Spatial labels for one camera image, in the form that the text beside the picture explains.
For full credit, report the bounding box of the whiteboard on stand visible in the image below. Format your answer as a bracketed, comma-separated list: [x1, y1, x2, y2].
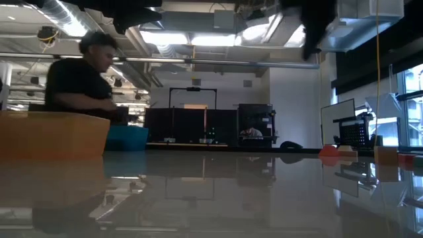
[321, 98, 356, 147]

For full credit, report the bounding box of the black partition screen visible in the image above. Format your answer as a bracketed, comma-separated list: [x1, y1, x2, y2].
[28, 102, 130, 127]
[143, 107, 239, 147]

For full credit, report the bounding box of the black perforated panel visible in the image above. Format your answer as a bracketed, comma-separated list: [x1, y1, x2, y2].
[332, 112, 375, 149]

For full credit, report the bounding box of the ceiling light panel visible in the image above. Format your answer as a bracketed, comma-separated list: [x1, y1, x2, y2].
[140, 30, 239, 48]

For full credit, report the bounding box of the yellow hanging cable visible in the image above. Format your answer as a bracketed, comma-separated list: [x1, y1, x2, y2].
[374, 0, 381, 149]

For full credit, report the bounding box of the red wooden block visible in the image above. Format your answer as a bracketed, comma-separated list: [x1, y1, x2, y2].
[397, 153, 419, 169]
[318, 143, 341, 158]

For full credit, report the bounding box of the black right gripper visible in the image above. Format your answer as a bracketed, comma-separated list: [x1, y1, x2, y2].
[280, 0, 338, 61]

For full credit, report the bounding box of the silver spiral duct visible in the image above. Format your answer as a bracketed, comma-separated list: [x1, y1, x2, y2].
[34, 0, 100, 39]

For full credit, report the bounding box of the black table frame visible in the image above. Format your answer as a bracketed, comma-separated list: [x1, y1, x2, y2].
[104, 147, 399, 155]

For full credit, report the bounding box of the white reflector panel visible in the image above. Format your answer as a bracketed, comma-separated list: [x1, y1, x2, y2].
[364, 92, 403, 119]

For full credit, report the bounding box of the black gantry frame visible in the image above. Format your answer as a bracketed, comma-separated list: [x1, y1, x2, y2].
[169, 87, 218, 110]

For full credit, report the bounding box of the grey ceiling pipe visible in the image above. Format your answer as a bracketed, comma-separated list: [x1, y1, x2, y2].
[0, 52, 320, 69]

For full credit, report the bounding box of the blue plastic bin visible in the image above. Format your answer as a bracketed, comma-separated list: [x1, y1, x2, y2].
[104, 125, 149, 153]

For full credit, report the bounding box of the natural wooden block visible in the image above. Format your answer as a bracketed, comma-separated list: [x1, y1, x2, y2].
[337, 145, 359, 158]

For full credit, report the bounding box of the black frame handle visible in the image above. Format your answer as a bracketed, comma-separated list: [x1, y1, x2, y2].
[279, 140, 304, 150]

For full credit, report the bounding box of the ceiling cord reel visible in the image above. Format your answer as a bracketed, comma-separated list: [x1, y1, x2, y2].
[36, 25, 61, 46]

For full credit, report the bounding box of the orange wooden block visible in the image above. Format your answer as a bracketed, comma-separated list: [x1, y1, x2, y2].
[373, 146, 399, 167]

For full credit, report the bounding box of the orange plastic bin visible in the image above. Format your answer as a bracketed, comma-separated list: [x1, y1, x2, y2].
[0, 110, 111, 160]

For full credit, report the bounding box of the wooden desk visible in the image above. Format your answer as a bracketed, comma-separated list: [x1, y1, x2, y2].
[145, 141, 229, 149]

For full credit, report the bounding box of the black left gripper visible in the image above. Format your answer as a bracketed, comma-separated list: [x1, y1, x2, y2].
[75, 0, 163, 35]

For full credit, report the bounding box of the black cabinet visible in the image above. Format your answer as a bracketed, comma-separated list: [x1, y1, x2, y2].
[237, 102, 276, 150]

